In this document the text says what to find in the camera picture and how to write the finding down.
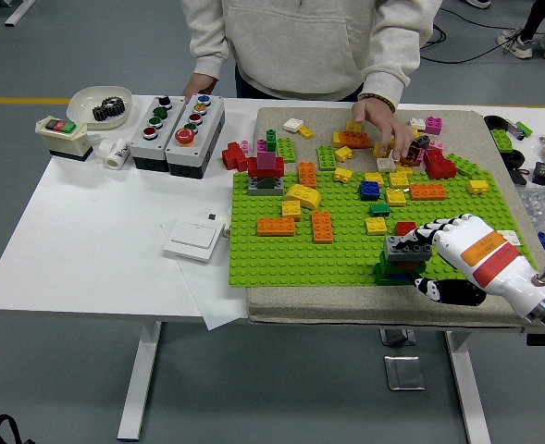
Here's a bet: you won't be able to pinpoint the person's left hand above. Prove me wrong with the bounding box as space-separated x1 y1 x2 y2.
351 98 415 163

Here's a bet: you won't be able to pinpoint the red wide brick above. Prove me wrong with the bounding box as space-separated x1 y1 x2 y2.
247 156 286 179

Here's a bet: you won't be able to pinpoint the white paper sheet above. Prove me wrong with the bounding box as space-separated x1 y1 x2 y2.
159 216 251 332

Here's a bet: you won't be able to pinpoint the grey four-button box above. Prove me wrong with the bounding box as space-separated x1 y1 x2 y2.
129 94 188 174

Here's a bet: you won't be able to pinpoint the metal floor box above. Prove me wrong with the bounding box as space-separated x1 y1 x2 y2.
379 327 419 348

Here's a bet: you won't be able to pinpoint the green stacked bricks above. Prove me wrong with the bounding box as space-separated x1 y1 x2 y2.
373 252 428 286

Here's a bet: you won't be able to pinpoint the orange long brick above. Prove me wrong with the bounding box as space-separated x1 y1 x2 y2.
339 130 375 150
297 161 319 189
310 210 335 245
409 183 449 202
255 216 297 238

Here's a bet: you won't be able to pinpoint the white pipe fitting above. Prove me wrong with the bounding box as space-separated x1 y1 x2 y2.
97 137 132 170

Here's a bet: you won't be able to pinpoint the white table leg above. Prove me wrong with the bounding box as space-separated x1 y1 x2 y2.
116 320 165 441
441 329 493 444

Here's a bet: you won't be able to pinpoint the blue square brick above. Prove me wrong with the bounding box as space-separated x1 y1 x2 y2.
359 180 383 202

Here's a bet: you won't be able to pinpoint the red stepped brick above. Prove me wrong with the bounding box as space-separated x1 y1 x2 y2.
221 142 251 173

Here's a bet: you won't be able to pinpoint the black floor cable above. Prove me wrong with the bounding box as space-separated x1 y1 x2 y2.
418 20 526 65

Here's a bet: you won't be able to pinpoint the red rounded brick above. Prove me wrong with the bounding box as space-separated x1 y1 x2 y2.
427 156 459 180

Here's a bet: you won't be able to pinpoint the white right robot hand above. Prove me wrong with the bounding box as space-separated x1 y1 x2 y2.
400 213 545 321

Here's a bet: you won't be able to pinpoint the brown square brick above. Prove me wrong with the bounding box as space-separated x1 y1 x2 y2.
400 145 427 167

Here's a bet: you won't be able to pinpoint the white square plate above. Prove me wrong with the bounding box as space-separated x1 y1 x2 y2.
496 229 524 247

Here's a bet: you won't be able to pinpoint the cream switch box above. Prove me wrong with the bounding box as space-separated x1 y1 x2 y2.
35 115 94 163

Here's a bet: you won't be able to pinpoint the grey square brick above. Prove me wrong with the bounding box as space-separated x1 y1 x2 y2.
247 176 285 197

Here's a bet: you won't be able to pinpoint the person's right hand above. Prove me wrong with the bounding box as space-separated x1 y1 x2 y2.
181 72 220 104

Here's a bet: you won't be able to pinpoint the yellow curved brick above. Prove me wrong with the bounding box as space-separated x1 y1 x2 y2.
283 183 323 211

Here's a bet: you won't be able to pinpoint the grey long brick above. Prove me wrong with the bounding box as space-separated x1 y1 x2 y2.
384 234 435 263

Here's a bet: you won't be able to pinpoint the black cable loop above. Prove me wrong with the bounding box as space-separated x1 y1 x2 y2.
0 413 35 444

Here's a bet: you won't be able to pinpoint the wooden bead bracelet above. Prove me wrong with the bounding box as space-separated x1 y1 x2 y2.
357 92 397 115

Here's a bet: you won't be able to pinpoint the white table foot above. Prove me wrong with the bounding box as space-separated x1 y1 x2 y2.
4 0 38 27

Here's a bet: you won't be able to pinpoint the white dish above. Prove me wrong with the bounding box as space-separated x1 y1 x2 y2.
66 85 133 131

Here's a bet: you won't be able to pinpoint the metal floor plate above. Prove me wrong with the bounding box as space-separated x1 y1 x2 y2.
383 354 427 392

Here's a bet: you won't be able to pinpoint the black gear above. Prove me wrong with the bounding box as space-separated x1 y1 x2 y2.
92 96 127 123

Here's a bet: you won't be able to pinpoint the silver black tool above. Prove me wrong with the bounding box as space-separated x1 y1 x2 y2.
504 118 528 141

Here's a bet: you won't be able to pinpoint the background person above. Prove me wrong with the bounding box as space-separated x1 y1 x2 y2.
498 0 545 61

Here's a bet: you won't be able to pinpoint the green studded baseplate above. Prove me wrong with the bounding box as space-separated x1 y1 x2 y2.
228 169 538 289

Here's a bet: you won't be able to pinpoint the grey emergency stop box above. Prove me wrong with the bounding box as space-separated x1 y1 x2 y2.
166 92 228 179

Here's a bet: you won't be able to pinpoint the white wall switch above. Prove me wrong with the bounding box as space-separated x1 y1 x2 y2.
162 219 223 265

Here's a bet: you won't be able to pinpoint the pink tall brick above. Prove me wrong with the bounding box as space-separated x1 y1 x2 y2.
255 139 278 170

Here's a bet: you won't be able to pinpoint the green long brick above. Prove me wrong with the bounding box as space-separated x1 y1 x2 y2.
276 137 298 164
316 144 340 172
446 154 493 179

